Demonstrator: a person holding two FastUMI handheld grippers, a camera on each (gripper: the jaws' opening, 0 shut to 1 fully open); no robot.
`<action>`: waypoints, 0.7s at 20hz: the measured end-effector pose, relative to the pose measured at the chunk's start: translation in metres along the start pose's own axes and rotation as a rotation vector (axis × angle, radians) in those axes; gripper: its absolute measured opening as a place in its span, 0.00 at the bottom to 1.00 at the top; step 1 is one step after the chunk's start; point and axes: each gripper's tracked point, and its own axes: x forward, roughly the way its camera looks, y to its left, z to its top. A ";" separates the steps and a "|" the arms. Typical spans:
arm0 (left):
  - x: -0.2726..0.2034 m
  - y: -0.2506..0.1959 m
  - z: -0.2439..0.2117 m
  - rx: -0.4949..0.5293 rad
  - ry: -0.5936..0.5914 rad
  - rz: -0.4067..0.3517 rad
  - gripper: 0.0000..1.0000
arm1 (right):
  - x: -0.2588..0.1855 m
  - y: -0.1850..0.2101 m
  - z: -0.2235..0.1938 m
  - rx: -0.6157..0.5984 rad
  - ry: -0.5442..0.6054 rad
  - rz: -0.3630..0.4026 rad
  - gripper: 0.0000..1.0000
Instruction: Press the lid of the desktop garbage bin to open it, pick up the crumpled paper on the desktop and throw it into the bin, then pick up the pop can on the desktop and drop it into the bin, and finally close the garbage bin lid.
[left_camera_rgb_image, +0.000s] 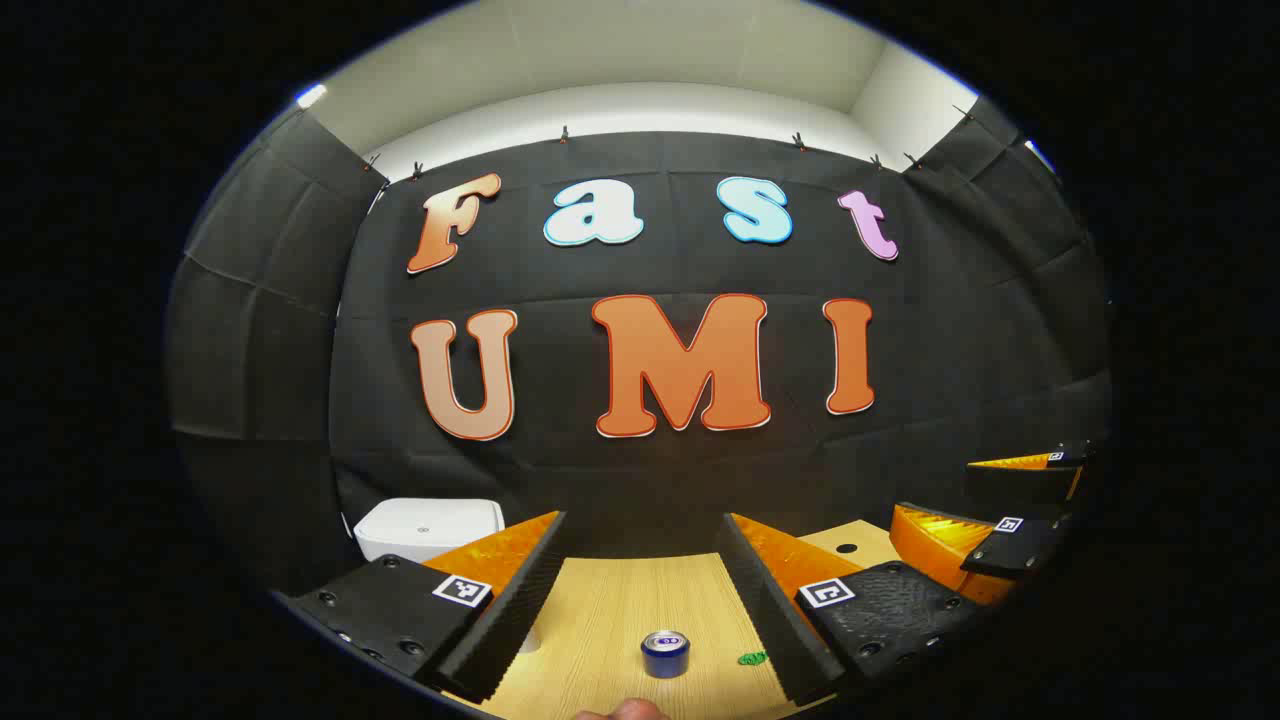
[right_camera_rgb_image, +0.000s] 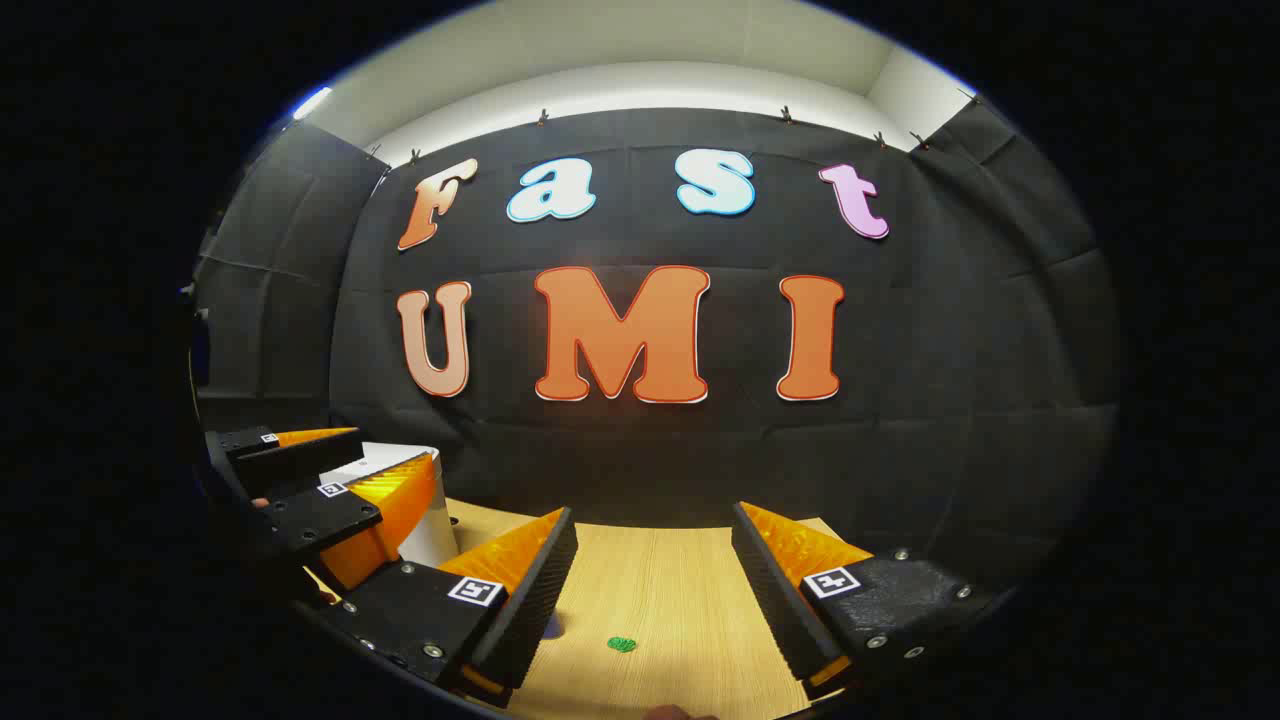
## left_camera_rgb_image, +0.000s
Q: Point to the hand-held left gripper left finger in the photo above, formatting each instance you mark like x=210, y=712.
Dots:
x=510, y=610

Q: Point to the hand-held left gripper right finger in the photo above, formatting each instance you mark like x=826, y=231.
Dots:
x=775, y=620

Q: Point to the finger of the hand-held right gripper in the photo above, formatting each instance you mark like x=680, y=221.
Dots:
x=1020, y=485
x=1020, y=552

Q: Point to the green paper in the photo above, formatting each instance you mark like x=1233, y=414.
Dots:
x=752, y=658

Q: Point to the blue pop can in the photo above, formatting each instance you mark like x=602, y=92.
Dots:
x=665, y=658

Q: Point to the white desktop garbage bin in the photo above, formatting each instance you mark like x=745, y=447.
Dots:
x=430, y=525

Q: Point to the wooden desktop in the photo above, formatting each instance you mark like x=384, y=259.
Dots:
x=620, y=610

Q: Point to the black backdrop cloth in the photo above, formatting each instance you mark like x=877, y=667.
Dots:
x=700, y=480

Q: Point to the ceiling light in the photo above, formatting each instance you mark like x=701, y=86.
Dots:
x=311, y=96
x=1040, y=157

